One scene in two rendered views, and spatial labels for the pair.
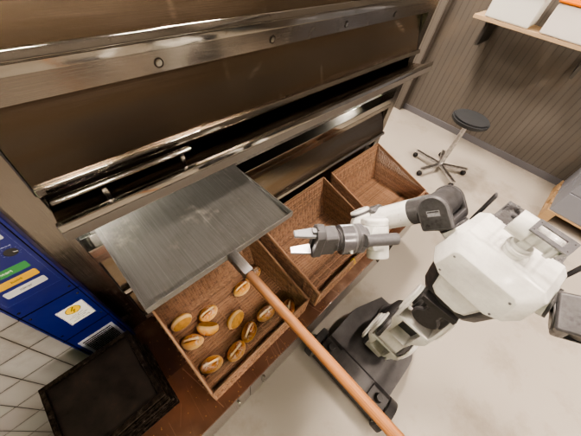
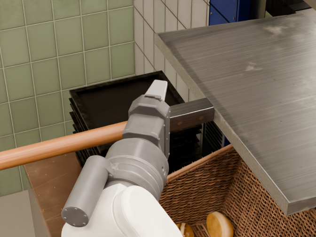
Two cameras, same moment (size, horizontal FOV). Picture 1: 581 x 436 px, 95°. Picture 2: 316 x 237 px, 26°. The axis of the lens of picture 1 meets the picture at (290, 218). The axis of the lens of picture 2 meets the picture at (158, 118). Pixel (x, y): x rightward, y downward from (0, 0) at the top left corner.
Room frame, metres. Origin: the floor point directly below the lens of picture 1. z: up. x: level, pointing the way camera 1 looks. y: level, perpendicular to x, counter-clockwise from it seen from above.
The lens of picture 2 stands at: (0.85, -0.75, 1.93)
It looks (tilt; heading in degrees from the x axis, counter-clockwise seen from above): 37 degrees down; 120
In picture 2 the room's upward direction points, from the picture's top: straight up
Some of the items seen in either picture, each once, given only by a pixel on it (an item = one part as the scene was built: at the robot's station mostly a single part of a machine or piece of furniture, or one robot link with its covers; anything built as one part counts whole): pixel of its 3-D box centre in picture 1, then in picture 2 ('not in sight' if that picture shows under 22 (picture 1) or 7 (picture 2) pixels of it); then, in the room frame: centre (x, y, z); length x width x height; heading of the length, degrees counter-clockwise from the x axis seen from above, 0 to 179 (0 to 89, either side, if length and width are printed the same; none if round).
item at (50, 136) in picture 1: (305, 66); not in sight; (1.07, 0.04, 1.54); 1.79 x 0.11 x 0.19; 142
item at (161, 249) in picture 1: (200, 220); (296, 89); (0.54, 0.31, 1.19); 0.55 x 0.36 x 0.03; 142
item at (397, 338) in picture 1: (410, 323); not in sight; (0.48, -0.61, 0.78); 0.18 x 0.15 x 0.47; 52
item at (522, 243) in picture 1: (530, 235); not in sight; (0.47, -0.60, 1.47); 0.10 x 0.07 x 0.09; 44
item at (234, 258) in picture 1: (239, 264); (187, 114); (0.40, 0.13, 1.19); 0.09 x 0.04 x 0.03; 52
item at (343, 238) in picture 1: (333, 240); (139, 154); (0.46, -0.13, 1.32); 0.12 x 0.10 x 0.13; 107
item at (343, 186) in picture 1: (377, 189); not in sight; (1.40, -0.56, 0.72); 0.56 x 0.49 x 0.28; 142
